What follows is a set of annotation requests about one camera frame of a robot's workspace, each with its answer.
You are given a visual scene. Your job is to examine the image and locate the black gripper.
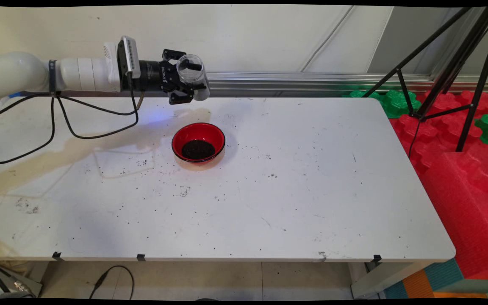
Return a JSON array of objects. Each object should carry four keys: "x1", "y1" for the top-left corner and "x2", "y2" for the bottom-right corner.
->
[{"x1": 119, "y1": 49, "x2": 209, "y2": 105}]

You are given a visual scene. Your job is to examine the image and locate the clear jar with dark grains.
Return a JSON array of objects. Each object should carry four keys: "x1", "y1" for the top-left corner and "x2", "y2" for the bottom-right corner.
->
[{"x1": 176, "y1": 54, "x2": 211, "y2": 102}]

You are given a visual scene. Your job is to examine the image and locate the red bowl with black rim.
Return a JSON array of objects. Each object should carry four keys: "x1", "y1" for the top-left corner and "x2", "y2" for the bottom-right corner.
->
[{"x1": 172, "y1": 122, "x2": 226, "y2": 164}]

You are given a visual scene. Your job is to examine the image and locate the dark grains pile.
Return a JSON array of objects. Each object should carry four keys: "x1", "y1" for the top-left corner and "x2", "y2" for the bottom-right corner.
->
[{"x1": 181, "y1": 140, "x2": 216, "y2": 162}]

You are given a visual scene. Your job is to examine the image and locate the grey table leg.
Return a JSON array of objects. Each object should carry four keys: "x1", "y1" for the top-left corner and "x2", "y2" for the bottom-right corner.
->
[
  {"x1": 0, "y1": 262, "x2": 44, "y2": 298},
  {"x1": 350, "y1": 261, "x2": 435, "y2": 299}
]

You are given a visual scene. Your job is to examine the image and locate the red foam puzzle block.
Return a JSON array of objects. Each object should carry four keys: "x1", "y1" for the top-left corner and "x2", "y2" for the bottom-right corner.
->
[
  {"x1": 390, "y1": 114, "x2": 484, "y2": 176},
  {"x1": 418, "y1": 90, "x2": 488, "y2": 128}
]

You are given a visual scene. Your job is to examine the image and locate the black tripod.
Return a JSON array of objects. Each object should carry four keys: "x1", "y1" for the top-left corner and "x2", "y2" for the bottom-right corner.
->
[{"x1": 360, "y1": 6, "x2": 488, "y2": 159}]

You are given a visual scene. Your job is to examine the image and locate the multicolour foam floor mat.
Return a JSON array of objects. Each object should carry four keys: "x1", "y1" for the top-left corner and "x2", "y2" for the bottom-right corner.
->
[{"x1": 383, "y1": 258, "x2": 488, "y2": 299}]

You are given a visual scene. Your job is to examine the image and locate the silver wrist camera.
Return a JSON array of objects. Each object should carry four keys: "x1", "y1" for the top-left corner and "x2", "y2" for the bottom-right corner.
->
[{"x1": 118, "y1": 36, "x2": 141, "y2": 80}]

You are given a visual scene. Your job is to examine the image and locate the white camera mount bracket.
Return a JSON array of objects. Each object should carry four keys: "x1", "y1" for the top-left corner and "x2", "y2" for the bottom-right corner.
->
[{"x1": 102, "y1": 42, "x2": 122, "y2": 81}]

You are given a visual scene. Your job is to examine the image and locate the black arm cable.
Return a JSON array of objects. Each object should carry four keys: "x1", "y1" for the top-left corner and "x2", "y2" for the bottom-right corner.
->
[{"x1": 0, "y1": 72, "x2": 146, "y2": 165}]

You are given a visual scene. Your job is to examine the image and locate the aluminium wall rail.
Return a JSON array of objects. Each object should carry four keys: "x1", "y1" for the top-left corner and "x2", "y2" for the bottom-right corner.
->
[{"x1": 0, "y1": 69, "x2": 488, "y2": 96}]

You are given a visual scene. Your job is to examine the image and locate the white wall cable conduit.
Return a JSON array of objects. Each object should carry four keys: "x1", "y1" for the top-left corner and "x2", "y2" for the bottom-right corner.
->
[{"x1": 300, "y1": 6, "x2": 355, "y2": 73}]

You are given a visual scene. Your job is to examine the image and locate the black floor cable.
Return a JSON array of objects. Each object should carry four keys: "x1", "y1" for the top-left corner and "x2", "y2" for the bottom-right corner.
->
[{"x1": 89, "y1": 265, "x2": 135, "y2": 300}]

